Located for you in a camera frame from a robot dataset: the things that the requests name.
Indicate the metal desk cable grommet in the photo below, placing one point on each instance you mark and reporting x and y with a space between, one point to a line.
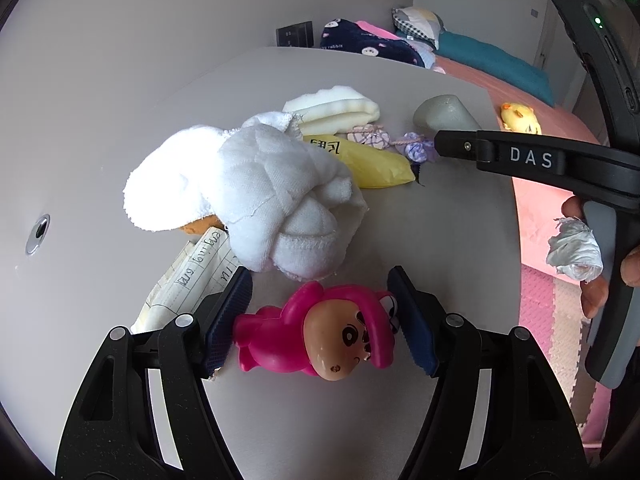
37 234

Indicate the printed paper sheet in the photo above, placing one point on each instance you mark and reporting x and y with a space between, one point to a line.
202 268

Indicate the colourful foam floor mat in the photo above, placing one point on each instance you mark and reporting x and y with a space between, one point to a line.
550 309

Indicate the grey foam wedge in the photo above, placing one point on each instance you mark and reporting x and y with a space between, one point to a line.
444 112

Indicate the white towel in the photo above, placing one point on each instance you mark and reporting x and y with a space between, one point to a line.
285 203

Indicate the orange round object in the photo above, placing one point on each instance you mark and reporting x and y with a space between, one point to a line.
200 226

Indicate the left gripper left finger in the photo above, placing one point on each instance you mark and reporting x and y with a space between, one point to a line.
110 431

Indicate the pink plaid hair scrunchie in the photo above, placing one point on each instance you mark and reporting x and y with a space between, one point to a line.
371 135

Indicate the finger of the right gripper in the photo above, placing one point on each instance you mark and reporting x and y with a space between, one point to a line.
472 145

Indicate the person's right hand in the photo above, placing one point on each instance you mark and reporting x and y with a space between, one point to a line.
595 293

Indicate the patterned checked pillow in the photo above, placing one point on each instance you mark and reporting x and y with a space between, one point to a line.
419 24

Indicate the yellow chick plush toy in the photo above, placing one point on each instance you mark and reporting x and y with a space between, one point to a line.
520 118

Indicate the navy cartoon blanket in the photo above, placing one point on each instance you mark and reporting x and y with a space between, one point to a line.
347 36

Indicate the pink bed sheet mattress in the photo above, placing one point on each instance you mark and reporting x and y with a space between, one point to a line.
532 169

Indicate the yellow snack bag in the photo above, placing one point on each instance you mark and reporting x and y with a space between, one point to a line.
372 168

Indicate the teal pillow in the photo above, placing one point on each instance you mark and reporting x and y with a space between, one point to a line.
497 63

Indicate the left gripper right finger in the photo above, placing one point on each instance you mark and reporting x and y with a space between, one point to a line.
530 431

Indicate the grey desk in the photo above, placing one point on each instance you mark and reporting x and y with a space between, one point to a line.
91 201

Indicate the pink folded clothing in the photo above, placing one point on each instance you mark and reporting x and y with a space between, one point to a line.
377 31

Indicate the black wall socket panel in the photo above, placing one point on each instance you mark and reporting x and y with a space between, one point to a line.
299 35

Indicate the pink cartoon figure toy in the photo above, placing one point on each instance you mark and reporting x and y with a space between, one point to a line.
321 331

